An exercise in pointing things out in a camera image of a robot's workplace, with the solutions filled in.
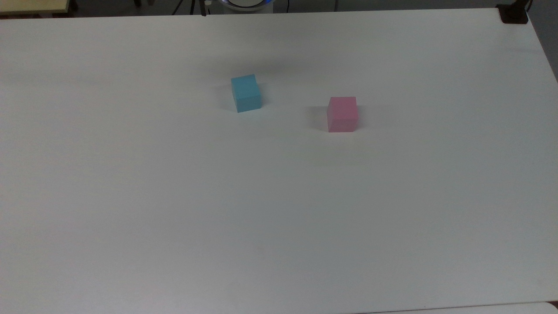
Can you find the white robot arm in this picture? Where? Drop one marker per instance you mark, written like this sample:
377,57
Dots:
246,4

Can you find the pink cube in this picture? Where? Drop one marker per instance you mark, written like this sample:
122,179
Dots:
342,114

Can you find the black tripod legs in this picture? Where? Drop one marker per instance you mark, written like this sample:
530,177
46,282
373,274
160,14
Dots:
192,6

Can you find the black table clamp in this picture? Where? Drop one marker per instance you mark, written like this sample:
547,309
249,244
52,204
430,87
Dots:
514,13

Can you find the yellow wooden board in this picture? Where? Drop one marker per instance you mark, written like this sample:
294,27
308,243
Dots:
32,6

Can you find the blue cube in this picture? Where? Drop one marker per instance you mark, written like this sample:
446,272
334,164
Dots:
246,92

